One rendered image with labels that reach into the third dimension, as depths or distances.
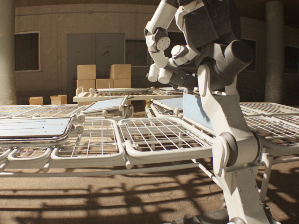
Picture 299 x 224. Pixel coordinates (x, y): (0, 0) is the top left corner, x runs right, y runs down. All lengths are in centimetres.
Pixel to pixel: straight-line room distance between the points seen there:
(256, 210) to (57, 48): 716
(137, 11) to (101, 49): 182
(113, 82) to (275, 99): 489
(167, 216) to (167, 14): 118
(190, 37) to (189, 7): 15
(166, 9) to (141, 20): 654
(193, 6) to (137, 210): 126
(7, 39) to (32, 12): 244
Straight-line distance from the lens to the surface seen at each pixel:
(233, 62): 87
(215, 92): 139
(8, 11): 590
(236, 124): 91
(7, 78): 565
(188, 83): 132
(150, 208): 153
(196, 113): 167
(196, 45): 104
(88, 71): 480
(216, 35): 102
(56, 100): 534
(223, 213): 120
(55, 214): 155
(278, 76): 719
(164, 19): 105
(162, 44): 107
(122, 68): 490
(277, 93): 721
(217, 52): 92
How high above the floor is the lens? 88
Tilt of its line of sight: 10 degrees down
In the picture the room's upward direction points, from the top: straight up
